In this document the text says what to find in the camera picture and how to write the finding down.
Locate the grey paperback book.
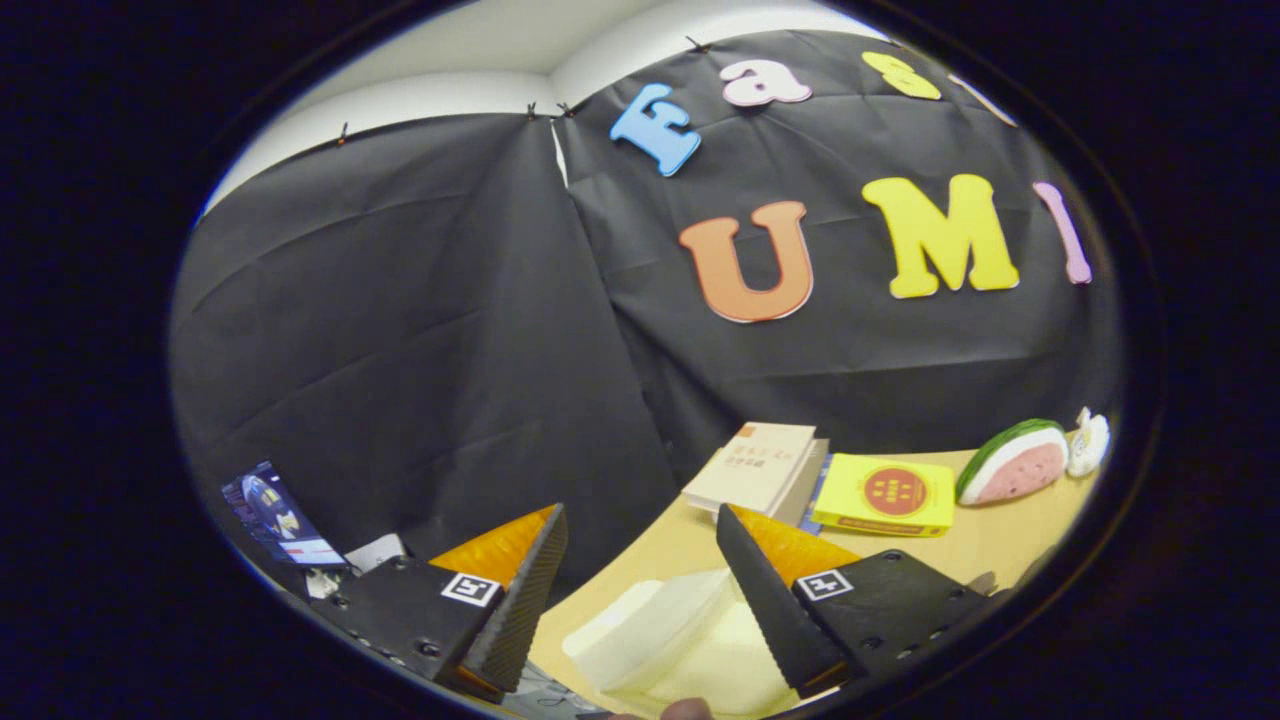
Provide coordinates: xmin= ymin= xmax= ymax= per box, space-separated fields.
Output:
xmin=770 ymin=438 xmax=831 ymax=528

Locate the watermelon slice plush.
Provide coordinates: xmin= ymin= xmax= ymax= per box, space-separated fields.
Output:
xmin=955 ymin=419 xmax=1071 ymax=507

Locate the cream fabric storage box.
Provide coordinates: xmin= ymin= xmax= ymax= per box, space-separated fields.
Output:
xmin=562 ymin=568 xmax=801 ymax=717

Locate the black backdrop cloth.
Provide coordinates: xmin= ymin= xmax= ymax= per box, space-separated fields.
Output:
xmin=168 ymin=28 xmax=1126 ymax=601

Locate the beige paperback book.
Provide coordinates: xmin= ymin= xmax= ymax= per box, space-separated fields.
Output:
xmin=682 ymin=422 xmax=818 ymax=516

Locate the white paper sheet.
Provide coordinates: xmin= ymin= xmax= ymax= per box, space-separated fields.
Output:
xmin=305 ymin=535 xmax=406 ymax=599

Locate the white plush toy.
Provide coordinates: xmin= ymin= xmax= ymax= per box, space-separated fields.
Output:
xmin=1066 ymin=407 xmax=1111 ymax=478

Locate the yellow box with red circle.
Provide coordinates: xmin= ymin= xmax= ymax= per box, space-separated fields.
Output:
xmin=810 ymin=453 xmax=957 ymax=538

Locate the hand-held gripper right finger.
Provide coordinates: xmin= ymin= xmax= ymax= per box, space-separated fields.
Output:
xmin=716 ymin=504 xmax=1006 ymax=699

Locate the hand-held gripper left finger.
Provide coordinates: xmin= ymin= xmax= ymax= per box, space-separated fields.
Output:
xmin=308 ymin=503 xmax=568 ymax=704

